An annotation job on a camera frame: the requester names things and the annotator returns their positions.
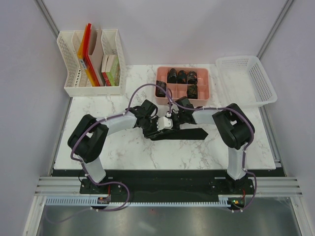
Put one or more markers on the green book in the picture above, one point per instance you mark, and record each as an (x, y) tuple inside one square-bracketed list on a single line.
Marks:
[(113, 74)]

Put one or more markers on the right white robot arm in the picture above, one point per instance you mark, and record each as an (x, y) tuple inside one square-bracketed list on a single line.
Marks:
[(237, 133)]

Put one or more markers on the rolled tie back right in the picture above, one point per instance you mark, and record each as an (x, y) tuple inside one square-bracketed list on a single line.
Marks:
[(192, 78)]

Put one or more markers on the rolled tie front right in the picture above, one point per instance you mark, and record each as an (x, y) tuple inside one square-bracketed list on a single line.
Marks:
[(192, 91)]

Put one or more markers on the rolled tie back middle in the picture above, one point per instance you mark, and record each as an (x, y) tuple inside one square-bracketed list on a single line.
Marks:
[(182, 77)]

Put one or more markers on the rolled tie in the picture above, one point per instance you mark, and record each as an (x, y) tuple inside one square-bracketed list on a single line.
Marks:
[(172, 76), (182, 77), (192, 91), (192, 78)]

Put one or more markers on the cream paperback book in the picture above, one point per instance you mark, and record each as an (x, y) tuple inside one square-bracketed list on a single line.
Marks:
[(106, 62)]

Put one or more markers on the rolled tie back left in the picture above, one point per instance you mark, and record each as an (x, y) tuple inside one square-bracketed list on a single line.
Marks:
[(172, 76)]

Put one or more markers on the rolled tie floral left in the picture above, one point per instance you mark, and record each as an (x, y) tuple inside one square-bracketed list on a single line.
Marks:
[(160, 90)]

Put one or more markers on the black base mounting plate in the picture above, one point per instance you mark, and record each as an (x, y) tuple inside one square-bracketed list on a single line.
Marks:
[(170, 185)]

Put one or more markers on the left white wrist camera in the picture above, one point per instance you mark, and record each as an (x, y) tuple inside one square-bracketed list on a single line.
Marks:
[(165, 122)]

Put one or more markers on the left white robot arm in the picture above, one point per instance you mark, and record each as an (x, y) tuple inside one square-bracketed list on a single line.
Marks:
[(88, 138)]

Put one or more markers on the pink compartment tray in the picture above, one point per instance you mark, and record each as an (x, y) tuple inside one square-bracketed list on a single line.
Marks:
[(180, 90)]

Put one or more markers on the red orange folder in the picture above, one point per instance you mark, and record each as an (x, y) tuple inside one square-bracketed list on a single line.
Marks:
[(83, 56)]

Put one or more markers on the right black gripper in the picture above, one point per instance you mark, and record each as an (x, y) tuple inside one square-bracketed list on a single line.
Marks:
[(176, 127)]

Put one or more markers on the aluminium frame rail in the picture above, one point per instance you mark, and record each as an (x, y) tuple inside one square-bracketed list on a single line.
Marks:
[(267, 187)]

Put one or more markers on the white plastic basket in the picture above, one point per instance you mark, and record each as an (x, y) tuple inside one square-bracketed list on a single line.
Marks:
[(245, 82)]

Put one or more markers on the long black necktie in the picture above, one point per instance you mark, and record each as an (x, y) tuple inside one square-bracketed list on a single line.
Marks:
[(183, 134)]

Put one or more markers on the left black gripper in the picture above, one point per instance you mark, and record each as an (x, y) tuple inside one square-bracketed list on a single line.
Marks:
[(152, 135)]

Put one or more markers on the beige cardboard folder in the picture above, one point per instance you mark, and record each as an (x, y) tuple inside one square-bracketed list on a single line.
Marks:
[(96, 54)]

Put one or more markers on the white slotted cable duct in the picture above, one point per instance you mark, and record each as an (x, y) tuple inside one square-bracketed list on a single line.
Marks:
[(98, 202)]

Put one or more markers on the cream desktop file organizer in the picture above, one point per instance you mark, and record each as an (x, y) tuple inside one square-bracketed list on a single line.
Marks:
[(77, 83)]

